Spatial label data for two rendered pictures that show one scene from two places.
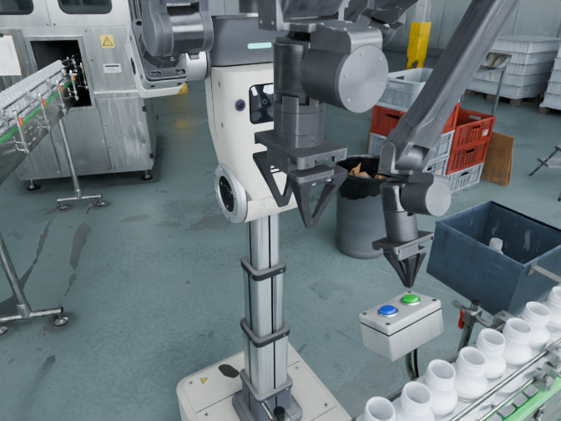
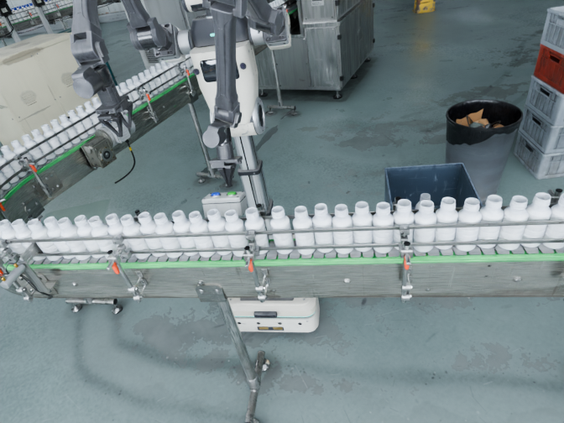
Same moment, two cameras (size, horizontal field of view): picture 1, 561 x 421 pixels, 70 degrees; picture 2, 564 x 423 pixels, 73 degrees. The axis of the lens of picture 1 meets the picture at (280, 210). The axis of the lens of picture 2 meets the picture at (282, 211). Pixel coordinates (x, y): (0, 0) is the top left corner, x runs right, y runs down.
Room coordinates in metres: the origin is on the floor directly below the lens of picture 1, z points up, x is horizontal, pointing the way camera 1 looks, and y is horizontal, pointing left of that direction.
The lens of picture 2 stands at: (-0.07, -1.17, 1.85)
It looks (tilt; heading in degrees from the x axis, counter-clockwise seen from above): 37 degrees down; 45
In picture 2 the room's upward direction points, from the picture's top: 11 degrees counter-clockwise
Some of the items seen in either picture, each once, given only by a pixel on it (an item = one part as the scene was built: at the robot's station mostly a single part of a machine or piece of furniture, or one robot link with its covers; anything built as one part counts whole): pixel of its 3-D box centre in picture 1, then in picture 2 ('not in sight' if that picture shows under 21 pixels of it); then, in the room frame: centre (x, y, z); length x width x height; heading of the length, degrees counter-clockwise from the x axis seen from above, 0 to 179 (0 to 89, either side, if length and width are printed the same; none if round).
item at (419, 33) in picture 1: (417, 47); not in sight; (10.51, -3.34, 0.55); 0.40 x 0.40 x 1.10; 32
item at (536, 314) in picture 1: (524, 343); (256, 230); (0.52, -0.44, 1.08); 0.06 x 0.06 x 0.17
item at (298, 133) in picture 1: (298, 124); (109, 96); (0.44, -0.02, 1.51); 0.10 x 0.07 x 0.07; 32
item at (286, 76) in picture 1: (303, 67); (99, 77); (0.44, -0.02, 1.57); 0.07 x 0.06 x 0.07; 32
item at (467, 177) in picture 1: (445, 172); not in sight; (3.65, -1.62, 0.11); 0.61 x 0.41 x 0.22; 124
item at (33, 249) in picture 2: not in sight; (35, 279); (0.01, 0.23, 0.96); 0.23 x 0.10 x 0.27; 32
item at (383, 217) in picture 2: not in sight; (383, 227); (0.72, -0.77, 1.08); 0.06 x 0.06 x 0.17
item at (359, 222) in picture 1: (365, 208); (475, 155); (2.50, -0.59, 0.32); 0.45 x 0.45 x 0.64
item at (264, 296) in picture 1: (264, 312); (258, 198); (0.98, 0.05, 0.74); 0.11 x 0.11 x 0.40; 31
